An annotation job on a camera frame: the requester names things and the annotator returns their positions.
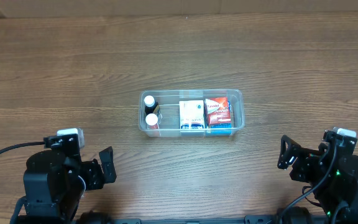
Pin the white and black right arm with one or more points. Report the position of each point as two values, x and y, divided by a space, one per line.
330 174

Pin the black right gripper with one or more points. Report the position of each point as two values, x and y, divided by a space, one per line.
301 163

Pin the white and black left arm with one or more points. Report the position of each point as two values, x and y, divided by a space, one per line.
55 180

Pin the dark bottle with white cap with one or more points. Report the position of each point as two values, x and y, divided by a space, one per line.
151 105

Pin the blue lozenge box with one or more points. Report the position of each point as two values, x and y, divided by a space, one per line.
221 129

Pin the red Panadol box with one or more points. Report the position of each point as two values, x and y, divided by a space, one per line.
217 112

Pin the orange tube with white cap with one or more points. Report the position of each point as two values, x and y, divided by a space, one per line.
152 125

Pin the white and blue plaster box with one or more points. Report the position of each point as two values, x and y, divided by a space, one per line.
192 114

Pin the clear plastic container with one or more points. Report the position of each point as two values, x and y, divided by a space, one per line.
223 111

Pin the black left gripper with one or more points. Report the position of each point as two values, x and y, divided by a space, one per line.
95 173

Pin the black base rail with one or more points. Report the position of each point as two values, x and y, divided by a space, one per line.
222 219

